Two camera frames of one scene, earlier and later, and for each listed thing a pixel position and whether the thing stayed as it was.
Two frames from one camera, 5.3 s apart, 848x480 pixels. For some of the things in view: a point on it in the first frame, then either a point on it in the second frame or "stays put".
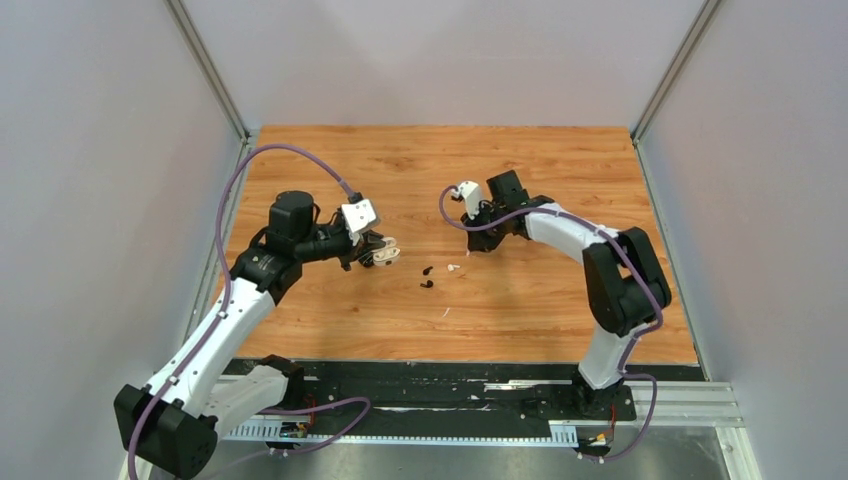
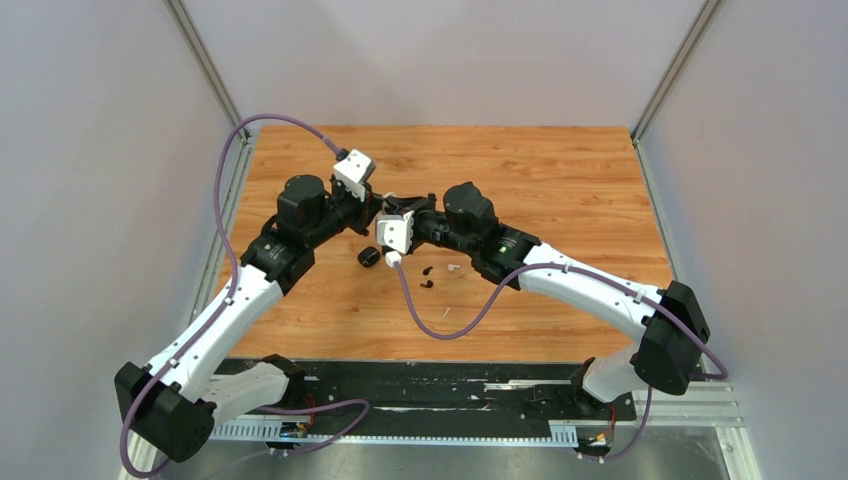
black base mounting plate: (466, 390) stays put
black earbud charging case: (367, 260) stays put
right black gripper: (477, 241) to (419, 206)
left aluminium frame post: (210, 68) stays put
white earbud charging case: (388, 255) to (390, 218)
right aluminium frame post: (696, 30) stays put
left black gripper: (369, 240) to (366, 210)
